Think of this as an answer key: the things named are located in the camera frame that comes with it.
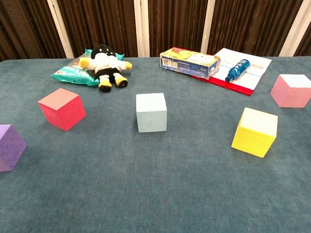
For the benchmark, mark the teal snack bag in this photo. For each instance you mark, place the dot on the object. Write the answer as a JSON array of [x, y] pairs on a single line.
[[70, 74]]

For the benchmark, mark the teal felt table mat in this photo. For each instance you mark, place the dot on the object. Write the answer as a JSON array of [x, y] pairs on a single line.
[[155, 182]]

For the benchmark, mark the dark brown curtain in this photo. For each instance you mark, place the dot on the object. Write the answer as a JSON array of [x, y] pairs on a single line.
[[109, 24]]

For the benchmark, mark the light blue foam cube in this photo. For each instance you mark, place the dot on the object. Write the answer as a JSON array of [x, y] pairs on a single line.
[[151, 119]]

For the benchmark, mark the blue bottle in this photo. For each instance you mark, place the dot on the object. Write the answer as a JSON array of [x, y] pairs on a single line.
[[238, 69]]

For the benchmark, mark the purple foam cube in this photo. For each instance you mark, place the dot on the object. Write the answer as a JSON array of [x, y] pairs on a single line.
[[11, 148]]

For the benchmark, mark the white frame post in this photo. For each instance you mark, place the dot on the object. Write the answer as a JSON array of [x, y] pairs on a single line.
[[208, 24], [141, 29], [298, 24], [60, 29]]

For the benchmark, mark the black white plush doll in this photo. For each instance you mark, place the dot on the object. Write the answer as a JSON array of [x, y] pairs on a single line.
[[105, 63]]

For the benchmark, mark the yellow foam cube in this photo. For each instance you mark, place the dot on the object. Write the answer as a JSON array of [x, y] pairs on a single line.
[[252, 140]]

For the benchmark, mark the pink foam cube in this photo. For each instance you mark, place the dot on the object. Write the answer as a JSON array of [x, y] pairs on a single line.
[[289, 97]]

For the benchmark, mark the red foam cube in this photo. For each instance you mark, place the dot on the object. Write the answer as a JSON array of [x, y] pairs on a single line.
[[63, 114]]

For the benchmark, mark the white red book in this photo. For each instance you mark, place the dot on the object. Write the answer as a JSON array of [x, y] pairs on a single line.
[[243, 81]]

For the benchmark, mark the yellow blue cookie box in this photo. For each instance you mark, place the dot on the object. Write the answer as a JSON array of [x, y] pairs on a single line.
[[192, 65]]

